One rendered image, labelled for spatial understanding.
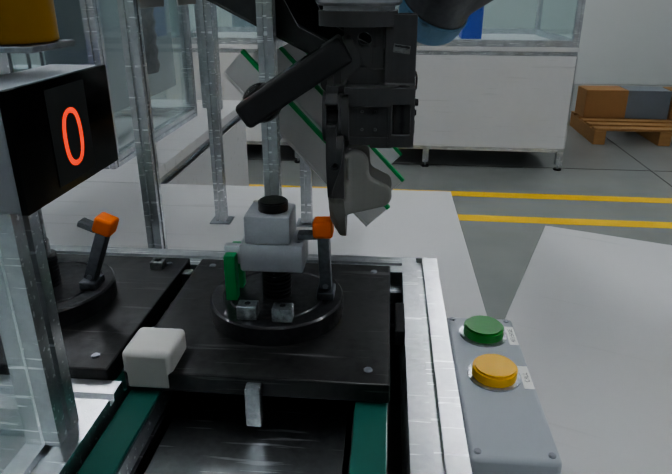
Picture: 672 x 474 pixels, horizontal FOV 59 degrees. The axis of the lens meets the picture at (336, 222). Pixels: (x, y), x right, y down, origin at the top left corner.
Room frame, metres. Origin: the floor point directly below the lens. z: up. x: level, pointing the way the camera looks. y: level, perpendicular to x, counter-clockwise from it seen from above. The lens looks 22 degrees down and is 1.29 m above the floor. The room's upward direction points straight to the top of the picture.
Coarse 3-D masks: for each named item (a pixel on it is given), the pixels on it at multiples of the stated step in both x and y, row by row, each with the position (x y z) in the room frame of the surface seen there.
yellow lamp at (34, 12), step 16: (0, 0) 0.35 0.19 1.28; (16, 0) 0.36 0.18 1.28; (32, 0) 0.36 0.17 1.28; (48, 0) 0.38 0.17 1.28; (0, 16) 0.35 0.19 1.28; (16, 16) 0.36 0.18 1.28; (32, 16) 0.36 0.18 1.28; (48, 16) 0.37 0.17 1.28; (0, 32) 0.35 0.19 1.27; (16, 32) 0.36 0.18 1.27; (32, 32) 0.36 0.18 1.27; (48, 32) 0.37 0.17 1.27
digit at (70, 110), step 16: (80, 80) 0.40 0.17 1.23; (48, 96) 0.36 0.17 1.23; (64, 96) 0.37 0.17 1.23; (80, 96) 0.39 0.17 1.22; (48, 112) 0.35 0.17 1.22; (64, 112) 0.37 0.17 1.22; (80, 112) 0.39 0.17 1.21; (64, 128) 0.37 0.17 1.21; (80, 128) 0.39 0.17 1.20; (64, 144) 0.36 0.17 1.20; (80, 144) 0.38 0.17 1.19; (64, 160) 0.36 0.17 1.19; (80, 160) 0.38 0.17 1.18; (64, 176) 0.36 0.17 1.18
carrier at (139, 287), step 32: (64, 256) 0.69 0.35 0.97; (128, 256) 0.69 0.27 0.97; (64, 288) 0.57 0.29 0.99; (96, 288) 0.56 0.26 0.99; (128, 288) 0.61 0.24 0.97; (160, 288) 0.61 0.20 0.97; (64, 320) 0.52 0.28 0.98; (96, 320) 0.53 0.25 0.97; (128, 320) 0.53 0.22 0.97; (96, 352) 0.48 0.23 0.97
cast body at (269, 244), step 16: (256, 208) 0.56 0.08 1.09; (272, 208) 0.54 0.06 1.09; (288, 208) 0.56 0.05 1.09; (256, 224) 0.54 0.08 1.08; (272, 224) 0.54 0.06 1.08; (288, 224) 0.53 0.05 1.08; (256, 240) 0.54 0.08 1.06; (272, 240) 0.54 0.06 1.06; (288, 240) 0.53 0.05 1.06; (304, 240) 0.55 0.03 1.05; (240, 256) 0.54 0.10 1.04; (256, 256) 0.54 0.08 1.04; (272, 256) 0.54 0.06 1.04; (288, 256) 0.53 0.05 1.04; (304, 256) 0.54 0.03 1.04
